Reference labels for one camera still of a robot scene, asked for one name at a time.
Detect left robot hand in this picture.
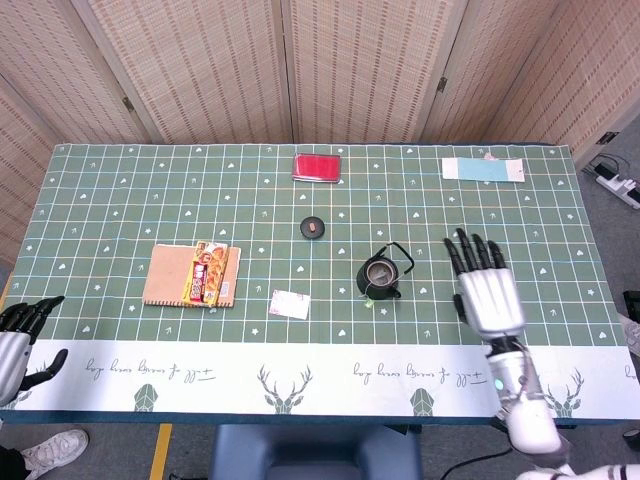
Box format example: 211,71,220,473
0,295,69,407

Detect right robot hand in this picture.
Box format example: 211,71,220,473
443,228,526,346

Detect white tea bag green tag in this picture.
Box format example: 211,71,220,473
362,264,394,309

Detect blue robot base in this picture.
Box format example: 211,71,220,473
208,423,424,480

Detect black cast iron teapot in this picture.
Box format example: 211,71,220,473
355,241,416,301

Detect black teapot lid brown knob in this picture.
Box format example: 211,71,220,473
299,216,326,240

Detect white sneaker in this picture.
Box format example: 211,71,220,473
22,428,90,479

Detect white and blue envelope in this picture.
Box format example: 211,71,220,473
441,156,527,184

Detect white power strip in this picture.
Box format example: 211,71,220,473
594,164,640,210

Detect brown spiral notebook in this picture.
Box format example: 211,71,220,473
142,243,242,308

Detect green checkered tablecloth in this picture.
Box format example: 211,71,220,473
0,143,640,419

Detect pink patterned card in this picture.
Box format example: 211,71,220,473
268,289,312,321

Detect yellow curry box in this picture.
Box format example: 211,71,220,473
180,240,230,308

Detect red flat case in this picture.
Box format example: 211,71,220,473
291,153,343,185

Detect woven folding screen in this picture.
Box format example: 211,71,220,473
0,0,640,266

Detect black floor cable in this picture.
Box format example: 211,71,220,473
434,457,474,480

